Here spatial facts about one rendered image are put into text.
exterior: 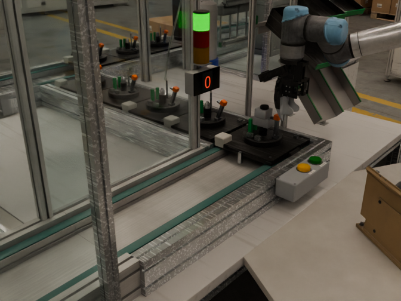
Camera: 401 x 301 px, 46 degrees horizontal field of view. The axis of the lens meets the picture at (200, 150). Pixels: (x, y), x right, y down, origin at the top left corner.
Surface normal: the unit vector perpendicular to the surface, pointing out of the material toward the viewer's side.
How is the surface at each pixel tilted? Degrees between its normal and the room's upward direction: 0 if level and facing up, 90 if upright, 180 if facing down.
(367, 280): 0
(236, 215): 90
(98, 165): 90
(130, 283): 90
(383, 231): 90
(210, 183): 0
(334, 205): 0
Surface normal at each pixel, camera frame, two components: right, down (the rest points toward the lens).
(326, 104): 0.44, -0.40
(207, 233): 0.75, 0.29
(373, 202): -0.96, 0.11
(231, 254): 0.00, -0.90
